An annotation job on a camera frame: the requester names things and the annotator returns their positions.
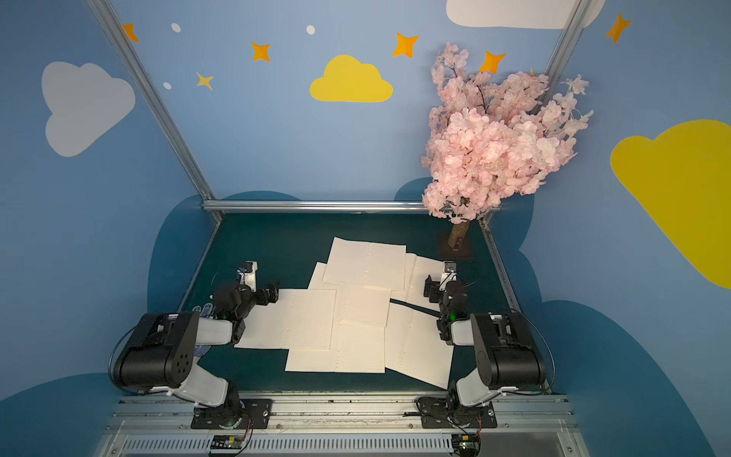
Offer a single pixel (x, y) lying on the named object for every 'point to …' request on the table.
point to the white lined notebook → (361, 305)
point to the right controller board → (465, 445)
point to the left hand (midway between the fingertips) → (265, 274)
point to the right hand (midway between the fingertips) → (448, 274)
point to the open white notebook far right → (417, 269)
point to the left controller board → (227, 442)
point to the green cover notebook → (366, 264)
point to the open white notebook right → (415, 347)
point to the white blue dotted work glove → (207, 310)
